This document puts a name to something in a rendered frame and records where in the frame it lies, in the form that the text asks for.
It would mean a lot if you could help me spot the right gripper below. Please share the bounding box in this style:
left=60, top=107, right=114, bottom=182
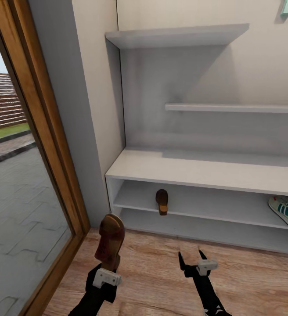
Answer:
left=178, top=250, right=212, bottom=291

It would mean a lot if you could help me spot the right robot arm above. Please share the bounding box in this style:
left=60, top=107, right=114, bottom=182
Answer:
left=178, top=250, right=230, bottom=316

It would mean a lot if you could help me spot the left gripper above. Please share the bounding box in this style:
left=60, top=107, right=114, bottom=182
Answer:
left=83, top=264, right=117, bottom=315

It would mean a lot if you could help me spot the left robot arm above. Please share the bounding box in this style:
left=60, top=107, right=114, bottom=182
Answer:
left=67, top=264, right=123, bottom=316

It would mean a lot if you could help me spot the sandal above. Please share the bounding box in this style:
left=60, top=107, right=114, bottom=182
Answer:
left=156, top=189, right=168, bottom=216
left=95, top=214, right=125, bottom=272

